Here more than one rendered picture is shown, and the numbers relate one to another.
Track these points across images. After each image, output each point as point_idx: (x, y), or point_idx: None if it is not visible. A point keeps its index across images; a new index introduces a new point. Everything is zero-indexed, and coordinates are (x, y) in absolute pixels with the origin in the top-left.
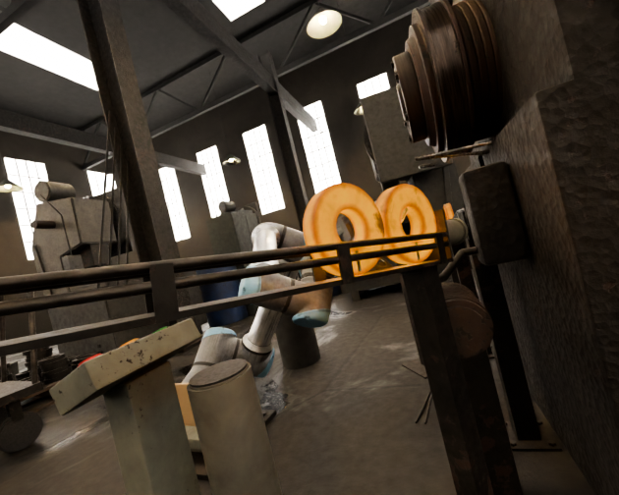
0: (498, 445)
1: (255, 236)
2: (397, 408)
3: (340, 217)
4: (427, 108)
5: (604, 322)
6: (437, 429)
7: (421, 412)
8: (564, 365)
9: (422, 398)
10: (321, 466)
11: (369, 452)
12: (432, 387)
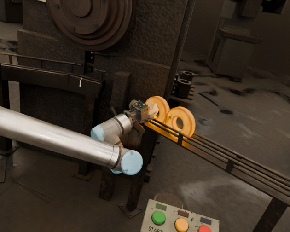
0: (116, 176)
1: (2, 119)
2: (25, 206)
3: (143, 110)
4: (108, 30)
5: None
6: (60, 196)
7: (41, 197)
8: None
9: (26, 191)
10: None
11: (58, 231)
12: (143, 164)
